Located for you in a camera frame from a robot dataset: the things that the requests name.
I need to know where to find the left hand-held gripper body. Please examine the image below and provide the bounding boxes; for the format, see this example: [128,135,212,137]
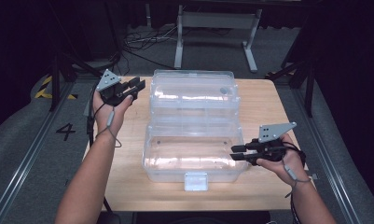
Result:
[95,68,136,107]

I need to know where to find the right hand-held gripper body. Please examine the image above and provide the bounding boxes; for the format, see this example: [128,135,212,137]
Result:
[245,121,298,166]

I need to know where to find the clear plastic storage box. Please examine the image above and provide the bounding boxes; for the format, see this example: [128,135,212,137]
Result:
[141,68,249,191]

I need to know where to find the person's left hand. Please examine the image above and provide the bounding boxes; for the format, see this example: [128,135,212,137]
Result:
[92,91,134,138]

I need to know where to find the person's right hand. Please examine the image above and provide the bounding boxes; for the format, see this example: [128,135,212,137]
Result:
[256,133,308,188]

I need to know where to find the black tripod stand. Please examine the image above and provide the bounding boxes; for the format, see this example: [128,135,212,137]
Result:
[48,0,123,113]
[264,18,319,119]

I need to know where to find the yellow black floor tape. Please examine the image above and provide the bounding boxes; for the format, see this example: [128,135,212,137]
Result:
[34,76,79,101]

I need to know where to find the grey metal stand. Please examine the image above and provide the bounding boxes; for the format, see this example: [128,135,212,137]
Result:
[173,4,264,75]

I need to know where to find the grey wrist strap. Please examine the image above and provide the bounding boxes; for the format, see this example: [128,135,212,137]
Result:
[282,155,313,199]
[95,105,123,149]

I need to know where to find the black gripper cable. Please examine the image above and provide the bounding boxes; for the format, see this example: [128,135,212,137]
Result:
[281,141,308,224]
[86,84,114,214]

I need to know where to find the bundle of floor cables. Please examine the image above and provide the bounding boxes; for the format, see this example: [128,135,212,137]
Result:
[121,24,232,70]

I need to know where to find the metal floor rail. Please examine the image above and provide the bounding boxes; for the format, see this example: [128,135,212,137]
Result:
[0,81,76,224]
[290,87,361,224]

